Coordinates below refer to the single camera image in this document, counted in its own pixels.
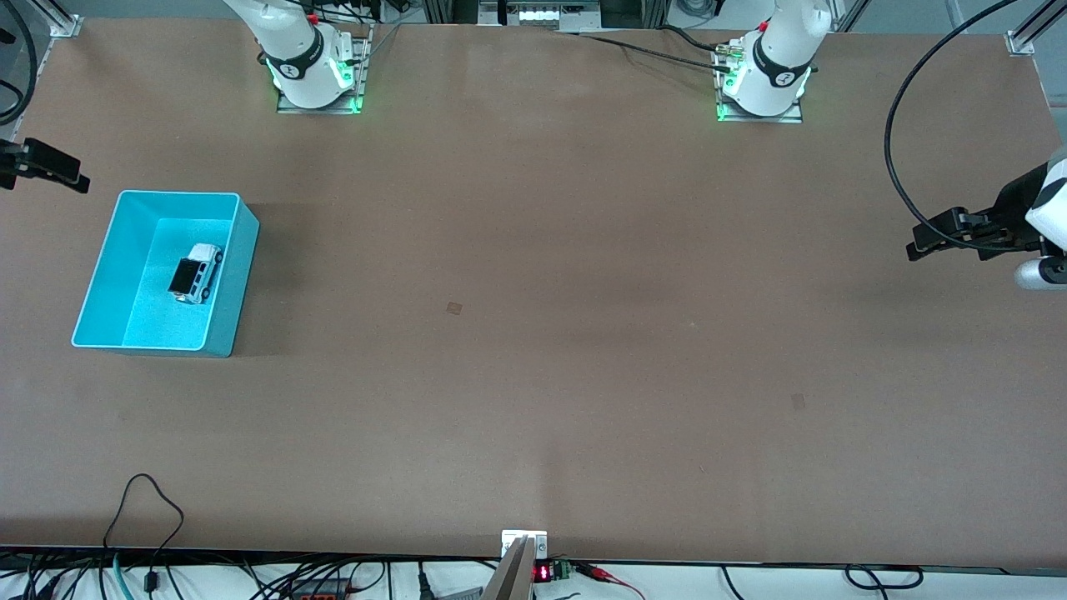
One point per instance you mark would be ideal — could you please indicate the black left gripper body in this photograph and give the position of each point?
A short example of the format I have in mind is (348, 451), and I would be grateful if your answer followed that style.
(1014, 208)

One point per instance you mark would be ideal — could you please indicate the white jeep toy black roof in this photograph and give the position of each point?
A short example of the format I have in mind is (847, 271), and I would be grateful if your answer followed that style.
(196, 273)

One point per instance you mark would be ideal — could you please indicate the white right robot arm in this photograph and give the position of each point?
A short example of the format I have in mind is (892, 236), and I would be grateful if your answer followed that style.
(304, 58)

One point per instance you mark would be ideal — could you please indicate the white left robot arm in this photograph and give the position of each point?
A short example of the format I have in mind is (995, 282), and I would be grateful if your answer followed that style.
(775, 67)

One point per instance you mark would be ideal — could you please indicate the turquoise plastic bin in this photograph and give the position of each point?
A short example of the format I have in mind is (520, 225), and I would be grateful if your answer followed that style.
(125, 300)

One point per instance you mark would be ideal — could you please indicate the grey equipment box with lights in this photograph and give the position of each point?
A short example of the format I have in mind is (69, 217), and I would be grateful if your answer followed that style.
(540, 15)

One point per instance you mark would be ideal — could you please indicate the power strip with red switches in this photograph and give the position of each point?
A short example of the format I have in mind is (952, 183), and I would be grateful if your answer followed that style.
(321, 592)

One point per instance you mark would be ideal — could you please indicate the red digit display module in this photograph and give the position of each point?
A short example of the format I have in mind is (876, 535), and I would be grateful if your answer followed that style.
(543, 572)

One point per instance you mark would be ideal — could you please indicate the aluminium corner profile bracket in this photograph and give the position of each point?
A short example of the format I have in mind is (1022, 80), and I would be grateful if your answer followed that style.
(65, 25)
(1020, 43)

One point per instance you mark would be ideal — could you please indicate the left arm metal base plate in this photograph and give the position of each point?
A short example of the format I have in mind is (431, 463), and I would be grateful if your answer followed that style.
(763, 119)

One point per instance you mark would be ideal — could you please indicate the aluminium camera mount bar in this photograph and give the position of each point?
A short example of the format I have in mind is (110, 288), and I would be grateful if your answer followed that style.
(510, 575)

